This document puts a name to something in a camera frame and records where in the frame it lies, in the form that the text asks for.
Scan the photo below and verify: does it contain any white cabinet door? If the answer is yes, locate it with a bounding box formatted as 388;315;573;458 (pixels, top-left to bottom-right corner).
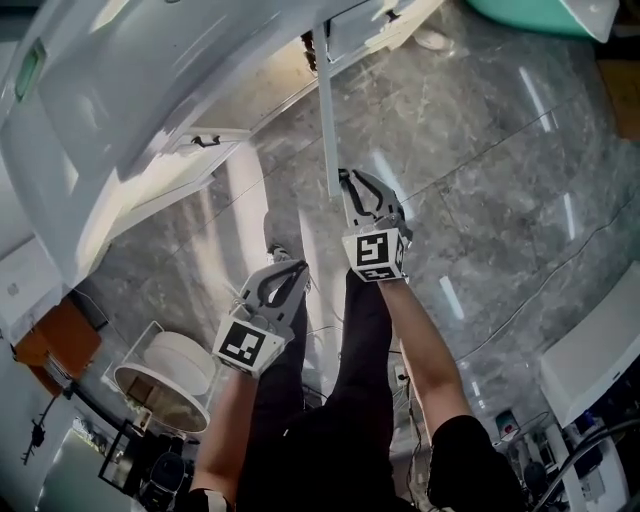
318;19;343;199
148;127;252;194

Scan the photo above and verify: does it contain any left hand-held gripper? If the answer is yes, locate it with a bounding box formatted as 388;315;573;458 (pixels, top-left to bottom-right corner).
212;259;307;377

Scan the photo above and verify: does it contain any black white shoulder strap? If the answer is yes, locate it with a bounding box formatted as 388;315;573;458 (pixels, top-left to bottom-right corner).
189;488;234;512

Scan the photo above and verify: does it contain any large orange cushion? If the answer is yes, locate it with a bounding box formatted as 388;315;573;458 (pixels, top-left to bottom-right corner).
17;297;104;382

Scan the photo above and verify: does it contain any white vanity cabinet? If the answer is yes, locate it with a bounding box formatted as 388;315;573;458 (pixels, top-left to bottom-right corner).
148;0;447;194

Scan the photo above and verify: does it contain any small white floor object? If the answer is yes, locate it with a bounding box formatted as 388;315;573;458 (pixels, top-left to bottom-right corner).
416;28;454;51

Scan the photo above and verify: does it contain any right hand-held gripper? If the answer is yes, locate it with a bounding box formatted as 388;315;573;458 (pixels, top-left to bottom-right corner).
338;168;414;284

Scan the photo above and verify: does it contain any person's left forearm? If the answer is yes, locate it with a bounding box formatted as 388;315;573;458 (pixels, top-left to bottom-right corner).
189;368;262;501

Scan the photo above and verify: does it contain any green soap dish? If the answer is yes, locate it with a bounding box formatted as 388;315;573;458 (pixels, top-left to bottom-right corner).
13;41;47;102

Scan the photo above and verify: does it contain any black metal frame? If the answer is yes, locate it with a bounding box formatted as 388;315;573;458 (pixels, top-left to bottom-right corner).
97;419;152;497

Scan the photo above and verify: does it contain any white furniture block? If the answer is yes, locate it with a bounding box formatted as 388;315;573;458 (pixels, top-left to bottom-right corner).
538;264;640;430

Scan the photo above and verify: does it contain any white rectangular box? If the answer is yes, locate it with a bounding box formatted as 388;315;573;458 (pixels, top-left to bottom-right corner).
0;237;67;342

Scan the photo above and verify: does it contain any person's right forearm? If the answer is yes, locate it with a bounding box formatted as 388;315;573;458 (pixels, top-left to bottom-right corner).
378;279;474;442

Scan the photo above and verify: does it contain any bundle of dark cables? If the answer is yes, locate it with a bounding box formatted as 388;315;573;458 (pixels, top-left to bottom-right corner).
544;418;640;512

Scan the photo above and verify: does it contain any person's black clothed body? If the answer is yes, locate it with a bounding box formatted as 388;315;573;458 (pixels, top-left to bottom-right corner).
187;214;526;512

